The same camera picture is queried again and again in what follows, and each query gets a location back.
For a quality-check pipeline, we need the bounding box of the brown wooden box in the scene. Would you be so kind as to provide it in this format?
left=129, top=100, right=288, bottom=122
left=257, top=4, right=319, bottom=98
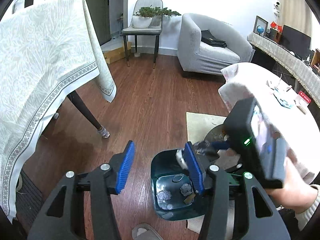
left=269, top=29, right=282, bottom=42

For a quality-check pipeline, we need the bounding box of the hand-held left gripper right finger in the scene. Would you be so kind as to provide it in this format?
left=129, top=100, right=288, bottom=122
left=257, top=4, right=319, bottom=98
left=184, top=142, right=292, bottom=240

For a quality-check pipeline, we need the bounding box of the grey dining chair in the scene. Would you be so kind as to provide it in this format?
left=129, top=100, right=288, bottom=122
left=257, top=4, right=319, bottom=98
left=121, top=0, right=163, bottom=69

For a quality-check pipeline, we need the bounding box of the pale green tablecloth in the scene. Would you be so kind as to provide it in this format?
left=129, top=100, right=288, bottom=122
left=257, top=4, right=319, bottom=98
left=0, top=0, right=117, bottom=224

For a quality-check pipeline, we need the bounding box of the black bag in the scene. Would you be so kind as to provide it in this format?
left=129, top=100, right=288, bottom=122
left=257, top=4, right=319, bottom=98
left=201, top=29, right=227, bottom=48

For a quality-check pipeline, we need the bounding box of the beige fringed table cloth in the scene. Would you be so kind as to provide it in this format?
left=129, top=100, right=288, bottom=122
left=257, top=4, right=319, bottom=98
left=247, top=33, right=320, bottom=105

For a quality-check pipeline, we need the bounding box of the grey door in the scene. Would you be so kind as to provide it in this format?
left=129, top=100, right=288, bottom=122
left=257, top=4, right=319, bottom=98
left=77, top=0, right=129, bottom=46

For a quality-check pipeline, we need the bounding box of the picture frame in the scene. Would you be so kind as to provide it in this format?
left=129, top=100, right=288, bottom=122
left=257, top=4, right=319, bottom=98
left=253, top=15, right=269, bottom=37

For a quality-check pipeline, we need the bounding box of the grey slipper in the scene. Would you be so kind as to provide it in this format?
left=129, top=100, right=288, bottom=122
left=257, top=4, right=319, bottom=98
left=132, top=224, right=160, bottom=240

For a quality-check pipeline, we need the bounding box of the person's right forearm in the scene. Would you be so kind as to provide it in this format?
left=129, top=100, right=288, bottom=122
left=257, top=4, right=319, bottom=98
left=294, top=184, right=320, bottom=230

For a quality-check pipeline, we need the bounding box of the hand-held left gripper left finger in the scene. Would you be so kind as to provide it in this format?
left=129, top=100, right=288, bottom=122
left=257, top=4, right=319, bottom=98
left=26, top=140, right=136, bottom=240

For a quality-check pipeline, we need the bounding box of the grey armchair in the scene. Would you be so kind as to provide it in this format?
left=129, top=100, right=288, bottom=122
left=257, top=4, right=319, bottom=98
left=177, top=13, right=256, bottom=77

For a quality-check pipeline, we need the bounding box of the potted plant grey pot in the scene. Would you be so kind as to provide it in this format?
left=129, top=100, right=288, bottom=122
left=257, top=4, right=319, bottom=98
left=151, top=7, right=182, bottom=27

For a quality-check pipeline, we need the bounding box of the dark ribbed mat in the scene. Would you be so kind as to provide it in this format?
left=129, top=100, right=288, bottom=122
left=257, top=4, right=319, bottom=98
left=16, top=169, right=44, bottom=233

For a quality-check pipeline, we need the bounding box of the flat cardboard box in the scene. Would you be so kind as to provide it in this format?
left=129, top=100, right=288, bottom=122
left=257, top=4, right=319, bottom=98
left=102, top=41, right=132, bottom=64

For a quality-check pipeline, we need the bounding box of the dark table leg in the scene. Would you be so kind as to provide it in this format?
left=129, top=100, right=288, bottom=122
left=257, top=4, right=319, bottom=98
left=66, top=90, right=110, bottom=138

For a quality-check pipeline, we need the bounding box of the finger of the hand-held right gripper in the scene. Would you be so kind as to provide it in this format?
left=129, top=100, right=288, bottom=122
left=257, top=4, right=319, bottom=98
left=212, top=141, right=232, bottom=152
left=224, top=163, right=244, bottom=175

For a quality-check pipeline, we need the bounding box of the person's right hand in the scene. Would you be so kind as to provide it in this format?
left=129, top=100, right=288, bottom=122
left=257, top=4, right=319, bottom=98
left=265, top=155, right=318, bottom=214

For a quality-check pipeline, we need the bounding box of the white paper ball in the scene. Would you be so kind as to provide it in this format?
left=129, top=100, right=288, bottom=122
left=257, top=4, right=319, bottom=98
left=156, top=190, right=172, bottom=202
left=180, top=184, right=193, bottom=197

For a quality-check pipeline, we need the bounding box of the potted plant white pot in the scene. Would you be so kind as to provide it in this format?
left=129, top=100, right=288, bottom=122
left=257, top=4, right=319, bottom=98
left=132, top=6, right=154, bottom=29

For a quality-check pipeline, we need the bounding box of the white security camera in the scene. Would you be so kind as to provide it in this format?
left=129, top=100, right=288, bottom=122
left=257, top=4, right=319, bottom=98
left=272, top=0, right=282, bottom=18

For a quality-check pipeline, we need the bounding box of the white blue printed bottle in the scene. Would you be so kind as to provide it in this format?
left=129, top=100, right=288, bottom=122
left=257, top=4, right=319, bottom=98
left=274, top=92, right=295, bottom=109

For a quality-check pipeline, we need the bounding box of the dark green trash bin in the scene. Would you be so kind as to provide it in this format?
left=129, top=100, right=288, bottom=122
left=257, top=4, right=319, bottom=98
left=150, top=150, right=220, bottom=222

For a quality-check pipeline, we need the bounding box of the black monitor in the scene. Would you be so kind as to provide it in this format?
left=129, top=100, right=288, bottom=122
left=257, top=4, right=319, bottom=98
left=281, top=25, right=312, bottom=57

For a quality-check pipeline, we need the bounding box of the round white table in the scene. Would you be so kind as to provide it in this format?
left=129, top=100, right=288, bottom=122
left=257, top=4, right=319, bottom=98
left=218, top=62, right=320, bottom=185

